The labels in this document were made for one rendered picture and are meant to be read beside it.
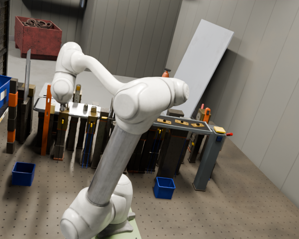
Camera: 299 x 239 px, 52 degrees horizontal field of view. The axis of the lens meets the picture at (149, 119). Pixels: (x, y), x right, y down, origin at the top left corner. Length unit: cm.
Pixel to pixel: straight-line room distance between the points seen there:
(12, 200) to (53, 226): 28
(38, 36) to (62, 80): 503
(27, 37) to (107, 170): 542
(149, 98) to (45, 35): 559
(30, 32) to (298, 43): 467
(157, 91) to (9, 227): 102
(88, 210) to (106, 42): 519
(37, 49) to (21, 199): 495
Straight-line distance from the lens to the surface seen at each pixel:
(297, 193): 348
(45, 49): 654
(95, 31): 617
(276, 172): 367
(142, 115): 95
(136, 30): 631
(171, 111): 236
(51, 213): 173
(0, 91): 193
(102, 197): 124
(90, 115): 191
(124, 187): 143
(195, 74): 459
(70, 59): 147
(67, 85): 143
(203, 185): 212
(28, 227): 166
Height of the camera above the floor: 188
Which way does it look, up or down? 24 degrees down
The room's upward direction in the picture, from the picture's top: 14 degrees clockwise
